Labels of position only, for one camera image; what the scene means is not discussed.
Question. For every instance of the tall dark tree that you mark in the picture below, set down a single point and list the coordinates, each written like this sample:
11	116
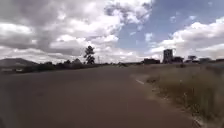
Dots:
89	55

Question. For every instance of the pale kerb stone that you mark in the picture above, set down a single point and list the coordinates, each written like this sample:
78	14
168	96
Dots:
140	81

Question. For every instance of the low dark building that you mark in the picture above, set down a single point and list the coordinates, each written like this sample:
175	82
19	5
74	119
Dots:
151	61

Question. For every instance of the brown dirt road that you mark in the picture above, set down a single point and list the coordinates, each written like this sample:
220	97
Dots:
90	100

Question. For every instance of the row of dark bushes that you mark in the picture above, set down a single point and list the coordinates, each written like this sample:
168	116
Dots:
56	66

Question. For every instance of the tall tower building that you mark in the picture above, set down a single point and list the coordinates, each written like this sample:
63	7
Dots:
168	55

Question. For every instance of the dry grass verge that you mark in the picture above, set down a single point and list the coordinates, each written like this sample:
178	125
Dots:
190	86

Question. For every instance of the distant hill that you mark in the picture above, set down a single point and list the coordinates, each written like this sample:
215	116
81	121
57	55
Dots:
15	62

